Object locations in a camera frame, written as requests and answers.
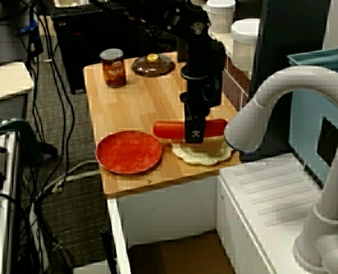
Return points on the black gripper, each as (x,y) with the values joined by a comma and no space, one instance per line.
(203,94)

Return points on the red toy sausage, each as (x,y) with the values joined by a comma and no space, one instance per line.
(169,129)

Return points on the beans can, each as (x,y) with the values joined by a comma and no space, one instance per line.
(114,71)

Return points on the cream flower-shaped plate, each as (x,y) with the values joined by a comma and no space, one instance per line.
(197,158)

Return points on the red round plate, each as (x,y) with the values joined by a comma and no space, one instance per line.
(129,152)

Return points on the brown lid with yellow knob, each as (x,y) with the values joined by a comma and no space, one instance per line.
(153,68)

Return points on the white kitchen cabinet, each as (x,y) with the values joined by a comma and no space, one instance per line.
(163,208)

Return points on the white plastic jar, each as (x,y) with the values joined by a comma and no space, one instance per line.
(221,17)
(244,42)

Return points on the teal plastic bin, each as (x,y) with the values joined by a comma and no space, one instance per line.
(309,120)

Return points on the dark grey upright panel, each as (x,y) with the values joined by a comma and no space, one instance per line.
(286,34)

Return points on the black computer case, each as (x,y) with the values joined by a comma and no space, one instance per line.
(80,57)

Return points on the grey toy faucet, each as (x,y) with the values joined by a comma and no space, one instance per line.
(331,171)

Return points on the green power drill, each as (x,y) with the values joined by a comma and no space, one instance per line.
(29,134)

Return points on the blue plastic clip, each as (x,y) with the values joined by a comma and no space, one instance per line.
(29,28)

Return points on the white desk board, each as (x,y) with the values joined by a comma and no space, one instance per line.
(6,80)

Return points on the aluminium profile rail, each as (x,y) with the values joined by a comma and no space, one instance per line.
(10,199)

